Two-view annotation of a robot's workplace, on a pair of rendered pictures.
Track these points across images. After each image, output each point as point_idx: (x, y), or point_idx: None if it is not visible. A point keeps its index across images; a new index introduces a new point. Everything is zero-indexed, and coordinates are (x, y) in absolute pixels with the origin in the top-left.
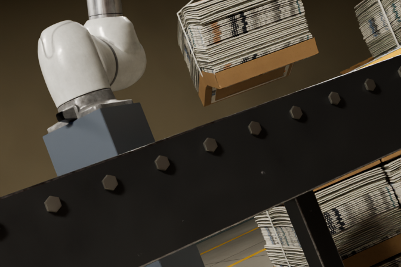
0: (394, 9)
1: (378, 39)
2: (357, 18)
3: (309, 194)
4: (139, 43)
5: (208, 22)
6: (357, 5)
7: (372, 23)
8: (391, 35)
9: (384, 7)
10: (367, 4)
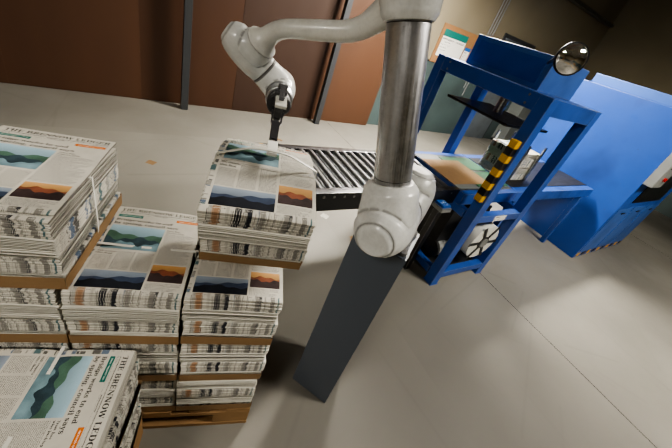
0: (99, 190)
1: (75, 239)
2: (48, 230)
3: None
4: (358, 208)
5: None
6: (59, 208)
7: (74, 221)
8: (89, 222)
9: (90, 192)
10: (72, 199)
